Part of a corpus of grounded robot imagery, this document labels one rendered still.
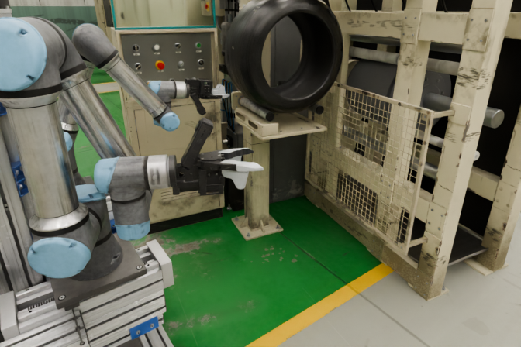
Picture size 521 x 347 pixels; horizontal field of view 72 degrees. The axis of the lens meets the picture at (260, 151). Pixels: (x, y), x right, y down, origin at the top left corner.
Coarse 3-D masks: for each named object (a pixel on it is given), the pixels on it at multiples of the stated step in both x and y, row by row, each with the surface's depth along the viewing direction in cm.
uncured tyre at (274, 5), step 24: (264, 0) 154; (288, 0) 153; (312, 0) 157; (240, 24) 158; (264, 24) 151; (312, 24) 186; (336, 24) 166; (240, 48) 154; (312, 48) 194; (336, 48) 169; (240, 72) 159; (312, 72) 196; (336, 72) 175; (264, 96) 163; (288, 96) 195; (312, 96) 173
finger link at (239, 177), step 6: (222, 162) 76; (228, 162) 76; (234, 162) 76; (240, 162) 76; (246, 162) 76; (240, 168) 74; (246, 168) 74; (252, 168) 74; (258, 168) 74; (228, 174) 77; (234, 174) 76; (240, 174) 76; (246, 174) 75; (234, 180) 77; (240, 180) 76; (246, 180) 76; (240, 186) 76
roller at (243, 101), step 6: (240, 102) 195; (246, 102) 188; (252, 102) 185; (252, 108) 181; (258, 108) 176; (264, 108) 173; (258, 114) 175; (264, 114) 169; (270, 114) 168; (270, 120) 169
